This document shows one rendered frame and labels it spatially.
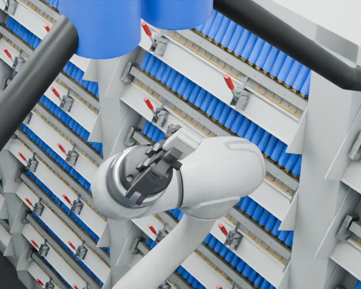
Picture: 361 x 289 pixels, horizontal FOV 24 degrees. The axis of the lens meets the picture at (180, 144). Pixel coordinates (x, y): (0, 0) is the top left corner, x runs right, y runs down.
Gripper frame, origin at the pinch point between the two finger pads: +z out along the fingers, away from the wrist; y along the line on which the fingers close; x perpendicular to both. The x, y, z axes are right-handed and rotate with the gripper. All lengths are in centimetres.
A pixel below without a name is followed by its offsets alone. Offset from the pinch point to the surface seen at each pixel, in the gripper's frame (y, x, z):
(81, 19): -10.7, -16.3, 40.7
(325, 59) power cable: 7.0, 4.5, 25.6
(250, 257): 14, 36, -76
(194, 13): -3.9, -9.6, 38.7
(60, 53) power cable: -13.2, -16.2, 39.0
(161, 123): 31, 4, -83
